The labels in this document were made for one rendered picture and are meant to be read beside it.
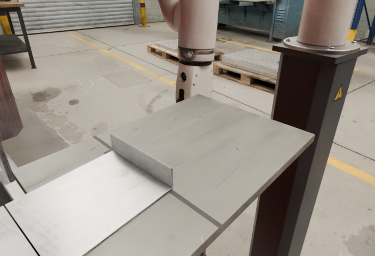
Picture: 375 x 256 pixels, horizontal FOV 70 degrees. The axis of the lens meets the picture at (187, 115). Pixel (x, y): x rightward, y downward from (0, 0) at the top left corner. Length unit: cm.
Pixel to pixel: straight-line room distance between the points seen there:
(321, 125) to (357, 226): 103
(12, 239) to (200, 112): 24
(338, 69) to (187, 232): 64
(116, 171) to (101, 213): 5
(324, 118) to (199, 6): 46
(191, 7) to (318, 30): 35
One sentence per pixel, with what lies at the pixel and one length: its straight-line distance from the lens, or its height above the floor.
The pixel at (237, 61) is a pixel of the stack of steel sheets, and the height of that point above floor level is 24.
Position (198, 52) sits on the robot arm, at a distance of 58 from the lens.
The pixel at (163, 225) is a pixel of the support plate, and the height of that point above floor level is 100.
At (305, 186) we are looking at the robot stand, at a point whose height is 59.
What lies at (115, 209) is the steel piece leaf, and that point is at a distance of 22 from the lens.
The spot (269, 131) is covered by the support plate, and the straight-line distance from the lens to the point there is 33.
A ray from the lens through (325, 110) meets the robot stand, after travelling 80.
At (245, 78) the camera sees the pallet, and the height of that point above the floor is 9.
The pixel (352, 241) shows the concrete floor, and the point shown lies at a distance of 168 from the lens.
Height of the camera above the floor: 116
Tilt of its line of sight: 27 degrees down
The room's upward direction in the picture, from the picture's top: straight up
